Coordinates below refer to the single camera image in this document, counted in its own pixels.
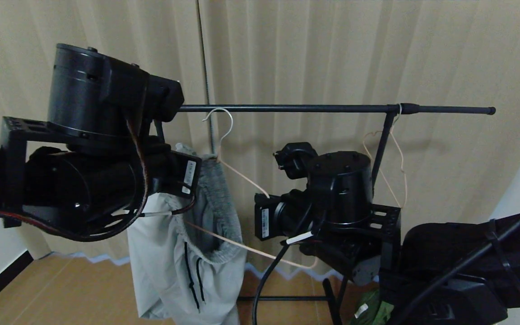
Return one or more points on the green long-sleeved shirt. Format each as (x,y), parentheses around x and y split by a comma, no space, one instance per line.
(377,313)

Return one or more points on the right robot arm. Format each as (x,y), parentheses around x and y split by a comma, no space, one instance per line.
(341,189)

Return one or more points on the pale grey shorts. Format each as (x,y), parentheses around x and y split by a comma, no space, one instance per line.
(165,271)

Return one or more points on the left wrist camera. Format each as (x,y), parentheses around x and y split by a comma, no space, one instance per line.
(165,97)

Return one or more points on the black clothes rack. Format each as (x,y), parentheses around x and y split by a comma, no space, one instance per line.
(309,108)

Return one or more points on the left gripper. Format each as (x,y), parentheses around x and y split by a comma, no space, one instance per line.
(84,189)

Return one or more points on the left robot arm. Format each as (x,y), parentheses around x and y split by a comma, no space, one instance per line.
(79,90)

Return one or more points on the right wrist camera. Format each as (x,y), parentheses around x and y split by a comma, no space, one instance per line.
(296,158)

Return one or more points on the pink clothes hanger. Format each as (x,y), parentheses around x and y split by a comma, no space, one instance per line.
(242,177)
(406,185)

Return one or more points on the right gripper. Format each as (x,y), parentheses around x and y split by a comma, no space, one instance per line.
(282,216)

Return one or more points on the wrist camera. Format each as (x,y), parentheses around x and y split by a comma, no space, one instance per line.
(165,97)
(296,158)

